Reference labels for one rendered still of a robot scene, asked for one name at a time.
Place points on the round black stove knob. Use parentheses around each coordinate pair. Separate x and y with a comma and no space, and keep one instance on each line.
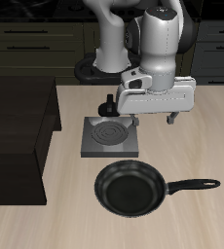
(108,108)

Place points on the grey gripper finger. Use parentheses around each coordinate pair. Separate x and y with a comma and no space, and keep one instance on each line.
(135,120)
(172,118)

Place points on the dark grey stove plate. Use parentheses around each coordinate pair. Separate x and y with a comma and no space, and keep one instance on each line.
(110,137)

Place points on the black frying pan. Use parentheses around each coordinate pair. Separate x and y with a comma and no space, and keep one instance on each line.
(133,188)

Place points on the dark kitchen cupboards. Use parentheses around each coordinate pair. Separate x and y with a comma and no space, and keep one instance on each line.
(36,48)

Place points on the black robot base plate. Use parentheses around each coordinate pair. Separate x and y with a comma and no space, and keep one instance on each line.
(84,69)

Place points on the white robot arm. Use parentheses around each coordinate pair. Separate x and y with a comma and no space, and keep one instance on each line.
(157,48)

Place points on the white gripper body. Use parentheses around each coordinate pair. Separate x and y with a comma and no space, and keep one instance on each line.
(156,100)

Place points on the dark wooden cabinet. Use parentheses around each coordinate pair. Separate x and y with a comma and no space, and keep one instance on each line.
(18,139)

